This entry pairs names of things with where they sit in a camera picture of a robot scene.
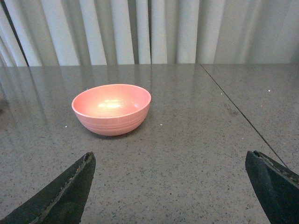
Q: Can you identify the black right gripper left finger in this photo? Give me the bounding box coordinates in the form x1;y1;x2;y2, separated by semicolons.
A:
0;152;96;224

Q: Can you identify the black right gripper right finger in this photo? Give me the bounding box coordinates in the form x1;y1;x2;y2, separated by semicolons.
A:
245;151;299;224

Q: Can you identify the pink plastic bowl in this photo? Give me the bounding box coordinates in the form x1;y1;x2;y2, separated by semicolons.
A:
71;84;151;136

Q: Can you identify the white pleated curtain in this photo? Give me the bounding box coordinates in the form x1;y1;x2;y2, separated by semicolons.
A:
0;0;299;67

